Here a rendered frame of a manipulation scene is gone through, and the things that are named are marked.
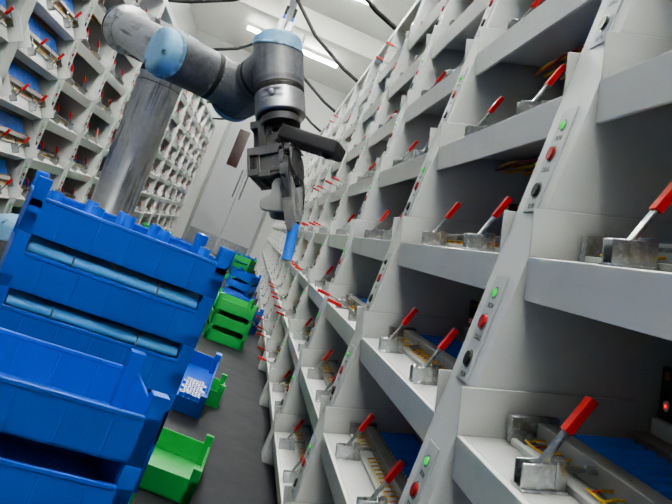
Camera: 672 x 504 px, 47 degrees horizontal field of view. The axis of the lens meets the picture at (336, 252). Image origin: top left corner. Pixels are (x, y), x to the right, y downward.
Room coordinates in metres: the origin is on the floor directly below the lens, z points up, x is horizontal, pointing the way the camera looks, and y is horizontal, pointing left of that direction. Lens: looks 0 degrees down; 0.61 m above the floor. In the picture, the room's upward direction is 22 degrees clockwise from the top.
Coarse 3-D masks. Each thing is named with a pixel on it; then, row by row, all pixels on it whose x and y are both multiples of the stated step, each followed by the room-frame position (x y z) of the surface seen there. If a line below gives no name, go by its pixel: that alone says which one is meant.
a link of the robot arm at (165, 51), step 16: (112, 16) 1.80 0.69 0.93; (128, 16) 1.74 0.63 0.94; (144, 16) 1.83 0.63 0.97; (112, 32) 1.79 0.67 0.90; (128, 32) 1.64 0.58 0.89; (144, 32) 1.55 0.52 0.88; (160, 32) 1.40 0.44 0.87; (176, 32) 1.39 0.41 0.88; (112, 48) 1.83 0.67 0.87; (128, 48) 1.66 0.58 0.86; (144, 48) 1.50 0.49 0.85; (160, 48) 1.37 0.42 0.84; (176, 48) 1.37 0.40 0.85; (192, 48) 1.39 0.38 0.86; (208, 48) 1.42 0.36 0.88; (160, 64) 1.37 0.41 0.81; (176, 64) 1.38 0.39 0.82; (192, 64) 1.39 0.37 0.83; (208, 64) 1.41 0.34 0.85; (224, 64) 1.43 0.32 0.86; (176, 80) 1.41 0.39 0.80; (192, 80) 1.41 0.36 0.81; (208, 80) 1.41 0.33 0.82; (208, 96) 1.44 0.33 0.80
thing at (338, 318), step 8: (328, 288) 2.19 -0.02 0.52; (336, 288) 2.19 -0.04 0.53; (344, 288) 2.19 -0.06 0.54; (352, 288) 2.19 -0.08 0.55; (360, 288) 2.19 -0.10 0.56; (368, 288) 2.20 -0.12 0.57; (336, 296) 2.19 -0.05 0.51; (344, 296) 2.19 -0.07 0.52; (360, 296) 2.18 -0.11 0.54; (368, 296) 2.20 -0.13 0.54; (328, 304) 2.14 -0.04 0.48; (328, 312) 2.13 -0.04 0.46; (336, 312) 1.94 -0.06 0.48; (344, 312) 1.93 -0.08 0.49; (360, 312) 1.59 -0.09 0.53; (328, 320) 2.11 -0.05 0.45; (336, 320) 1.92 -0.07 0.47; (344, 320) 1.77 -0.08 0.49; (336, 328) 1.91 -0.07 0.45; (344, 328) 1.76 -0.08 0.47; (352, 328) 1.63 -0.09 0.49; (344, 336) 1.74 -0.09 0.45; (352, 336) 1.62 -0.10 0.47
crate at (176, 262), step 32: (32, 192) 1.07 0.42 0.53; (32, 224) 1.08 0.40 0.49; (64, 224) 1.09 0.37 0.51; (96, 224) 1.11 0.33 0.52; (96, 256) 1.12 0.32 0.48; (128, 256) 1.13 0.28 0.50; (160, 256) 1.15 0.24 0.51; (192, 256) 1.17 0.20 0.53; (224, 256) 1.18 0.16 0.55; (192, 288) 1.17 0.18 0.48
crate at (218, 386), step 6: (216, 378) 2.76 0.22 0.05; (222, 378) 2.74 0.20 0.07; (216, 384) 2.76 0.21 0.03; (222, 384) 2.58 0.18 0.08; (210, 390) 2.56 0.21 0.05; (216, 390) 2.74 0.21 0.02; (222, 390) 2.57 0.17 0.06; (210, 396) 2.56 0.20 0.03; (216, 396) 2.57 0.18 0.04; (210, 402) 2.56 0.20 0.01; (216, 402) 2.57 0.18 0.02; (216, 408) 2.57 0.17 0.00
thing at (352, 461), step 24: (336, 408) 1.49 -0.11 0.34; (336, 432) 1.49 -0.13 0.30; (360, 432) 1.33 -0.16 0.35; (384, 432) 1.46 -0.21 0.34; (408, 432) 1.51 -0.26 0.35; (336, 456) 1.33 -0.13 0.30; (360, 456) 1.33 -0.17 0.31; (384, 456) 1.28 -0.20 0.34; (408, 456) 1.31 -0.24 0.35; (336, 480) 1.24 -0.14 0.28; (360, 480) 1.22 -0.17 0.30; (384, 480) 1.08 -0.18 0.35
